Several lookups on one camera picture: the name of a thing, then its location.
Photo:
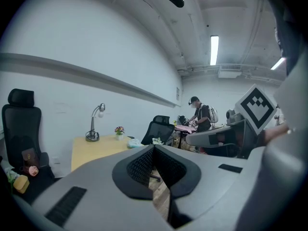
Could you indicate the small potted colourful flowers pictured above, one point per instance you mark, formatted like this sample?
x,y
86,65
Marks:
x,y
119,132

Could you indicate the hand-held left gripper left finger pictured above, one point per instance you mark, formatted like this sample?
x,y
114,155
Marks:
x,y
101,189

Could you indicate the small black flat device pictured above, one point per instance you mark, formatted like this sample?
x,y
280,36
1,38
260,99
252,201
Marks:
x,y
131,137

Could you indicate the wall notice sheet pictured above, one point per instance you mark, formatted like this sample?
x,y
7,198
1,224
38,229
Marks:
x,y
178,93

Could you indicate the person's right forearm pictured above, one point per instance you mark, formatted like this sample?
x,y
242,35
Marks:
x,y
276,131

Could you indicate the white artificial flower bunch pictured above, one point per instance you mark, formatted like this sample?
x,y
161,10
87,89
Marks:
x,y
157,141
10,175

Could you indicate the long ceiling light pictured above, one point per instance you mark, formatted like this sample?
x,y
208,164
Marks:
x,y
214,49
278,63

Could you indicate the white ceiling air conditioner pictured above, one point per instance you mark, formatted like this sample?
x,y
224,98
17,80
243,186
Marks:
x,y
229,71

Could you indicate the person's white shirt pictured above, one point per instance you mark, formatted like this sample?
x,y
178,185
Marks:
x,y
288,172

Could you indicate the light wooden desk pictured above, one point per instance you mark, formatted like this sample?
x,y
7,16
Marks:
x,y
96,150

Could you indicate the light blue plastic bag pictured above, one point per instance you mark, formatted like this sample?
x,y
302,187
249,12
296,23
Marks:
x,y
133,143

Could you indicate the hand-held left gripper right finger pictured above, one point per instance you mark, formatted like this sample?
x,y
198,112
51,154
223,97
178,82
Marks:
x,y
211,186

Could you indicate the small brown bag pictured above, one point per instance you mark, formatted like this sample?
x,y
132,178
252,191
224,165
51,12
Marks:
x,y
30,156

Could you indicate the low black mesh office chair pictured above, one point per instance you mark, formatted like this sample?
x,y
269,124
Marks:
x,y
157,131

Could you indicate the pink cloth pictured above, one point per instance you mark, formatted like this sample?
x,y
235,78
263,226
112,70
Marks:
x,y
185,128

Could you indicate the silver desk lamp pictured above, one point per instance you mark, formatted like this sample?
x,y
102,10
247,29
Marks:
x,y
92,126

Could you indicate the pink round purse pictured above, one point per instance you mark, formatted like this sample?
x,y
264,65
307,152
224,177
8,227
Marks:
x,y
33,171

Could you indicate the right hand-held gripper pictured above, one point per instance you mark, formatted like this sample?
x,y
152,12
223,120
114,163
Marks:
x,y
256,107

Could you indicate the tall black mesh office chair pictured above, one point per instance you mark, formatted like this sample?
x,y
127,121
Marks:
x,y
21,129

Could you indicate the white wall socket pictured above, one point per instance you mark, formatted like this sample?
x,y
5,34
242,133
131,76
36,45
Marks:
x,y
57,159

